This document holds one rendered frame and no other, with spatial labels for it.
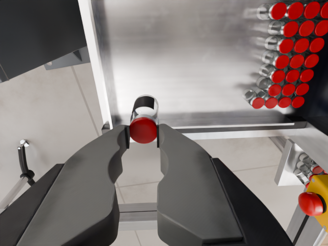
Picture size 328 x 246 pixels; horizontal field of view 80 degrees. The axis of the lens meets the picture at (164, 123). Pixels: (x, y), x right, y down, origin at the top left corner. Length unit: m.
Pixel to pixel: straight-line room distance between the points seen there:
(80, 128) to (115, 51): 1.21
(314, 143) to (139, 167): 1.36
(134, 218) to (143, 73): 0.96
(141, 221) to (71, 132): 0.80
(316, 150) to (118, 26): 0.41
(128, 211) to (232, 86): 1.00
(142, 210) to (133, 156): 0.50
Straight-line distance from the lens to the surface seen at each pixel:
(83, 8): 0.37
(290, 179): 0.59
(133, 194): 1.87
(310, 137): 0.47
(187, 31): 0.35
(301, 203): 0.46
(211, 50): 0.36
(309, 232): 0.74
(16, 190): 1.71
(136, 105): 0.15
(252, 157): 1.75
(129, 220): 1.21
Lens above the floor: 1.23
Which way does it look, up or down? 61 degrees down
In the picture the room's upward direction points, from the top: 177 degrees clockwise
